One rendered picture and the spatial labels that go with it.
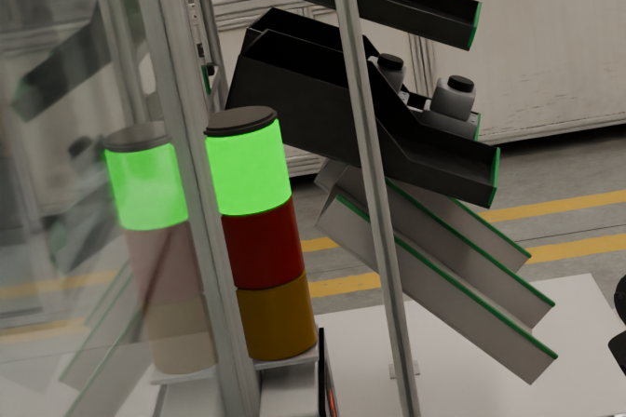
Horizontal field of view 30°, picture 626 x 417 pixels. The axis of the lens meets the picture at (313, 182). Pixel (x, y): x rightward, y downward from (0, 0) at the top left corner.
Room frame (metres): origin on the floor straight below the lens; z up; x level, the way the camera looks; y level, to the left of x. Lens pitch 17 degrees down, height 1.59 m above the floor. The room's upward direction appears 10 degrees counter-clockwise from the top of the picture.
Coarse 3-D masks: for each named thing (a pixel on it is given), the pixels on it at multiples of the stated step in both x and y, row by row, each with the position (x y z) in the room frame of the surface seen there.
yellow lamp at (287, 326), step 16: (304, 272) 0.70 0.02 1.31; (272, 288) 0.68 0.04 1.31; (288, 288) 0.68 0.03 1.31; (304, 288) 0.69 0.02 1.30; (240, 304) 0.68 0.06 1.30; (256, 304) 0.68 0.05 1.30; (272, 304) 0.67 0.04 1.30; (288, 304) 0.68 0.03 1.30; (304, 304) 0.69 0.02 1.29; (256, 320) 0.68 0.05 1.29; (272, 320) 0.67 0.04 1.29; (288, 320) 0.68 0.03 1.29; (304, 320) 0.68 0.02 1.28; (256, 336) 0.68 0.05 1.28; (272, 336) 0.67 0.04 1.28; (288, 336) 0.68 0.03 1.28; (304, 336) 0.68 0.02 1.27; (256, 352) 0.68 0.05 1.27; (272, 352) 0.68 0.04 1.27; (288, 352) 0.68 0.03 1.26
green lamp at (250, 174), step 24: (216, 144) 0.68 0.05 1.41; (240, 144) 0.67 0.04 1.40; (264, 144) 0.68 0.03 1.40; (216, 168) 0.68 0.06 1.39; (240, 168) 0.67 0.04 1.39; (264, 168) 0.68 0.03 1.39; (216, 192) 0.68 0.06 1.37; (240, 192) 0.68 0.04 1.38; (264, 192) 0.68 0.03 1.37; (288, 192) 0.69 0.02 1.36
